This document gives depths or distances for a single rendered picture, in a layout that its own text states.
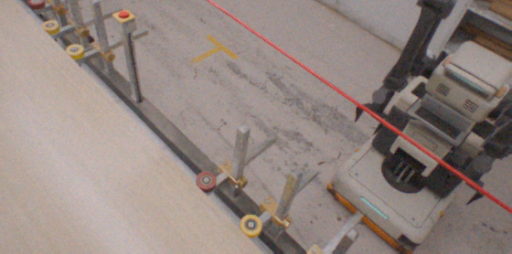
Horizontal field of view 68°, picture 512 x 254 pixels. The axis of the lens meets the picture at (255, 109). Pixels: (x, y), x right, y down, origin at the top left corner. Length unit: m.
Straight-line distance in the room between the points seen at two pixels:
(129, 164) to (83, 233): 0.30
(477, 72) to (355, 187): 1.08
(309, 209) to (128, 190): 1.37
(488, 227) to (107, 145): 2.46
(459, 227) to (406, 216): 0.59
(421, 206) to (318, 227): 0.63
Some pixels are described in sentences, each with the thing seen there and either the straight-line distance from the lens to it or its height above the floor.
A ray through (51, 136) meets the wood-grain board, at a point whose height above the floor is 0.90.
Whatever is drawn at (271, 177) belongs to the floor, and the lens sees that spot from 2.63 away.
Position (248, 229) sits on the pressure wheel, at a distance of 1.44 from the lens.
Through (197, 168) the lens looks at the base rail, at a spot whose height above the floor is 0.69.
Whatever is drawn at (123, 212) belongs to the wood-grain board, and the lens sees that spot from 1.49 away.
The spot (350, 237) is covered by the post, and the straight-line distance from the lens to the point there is 1.28.
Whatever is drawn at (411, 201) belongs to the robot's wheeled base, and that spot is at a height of 0.28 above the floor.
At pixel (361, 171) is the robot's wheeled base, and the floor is 0.28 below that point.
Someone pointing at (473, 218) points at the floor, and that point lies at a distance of 3.04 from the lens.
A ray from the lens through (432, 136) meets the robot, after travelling 2.00.
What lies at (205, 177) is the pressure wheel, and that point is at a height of 0.90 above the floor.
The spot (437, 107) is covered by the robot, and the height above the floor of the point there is 1.08.
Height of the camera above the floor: 2.21
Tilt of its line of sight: 48 degrees down
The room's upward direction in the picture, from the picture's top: 10 degrees clockwise
